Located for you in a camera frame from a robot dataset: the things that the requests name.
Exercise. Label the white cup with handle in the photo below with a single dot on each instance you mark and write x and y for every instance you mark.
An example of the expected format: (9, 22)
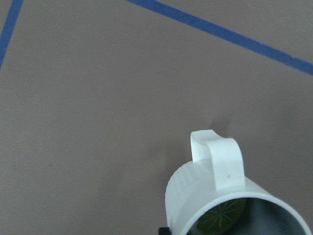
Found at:
(216, 175)

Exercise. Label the lemon slice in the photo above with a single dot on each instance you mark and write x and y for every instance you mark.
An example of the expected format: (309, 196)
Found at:
(222, 217)

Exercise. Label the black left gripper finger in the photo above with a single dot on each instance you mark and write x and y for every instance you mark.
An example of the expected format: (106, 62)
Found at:
(164, 231)

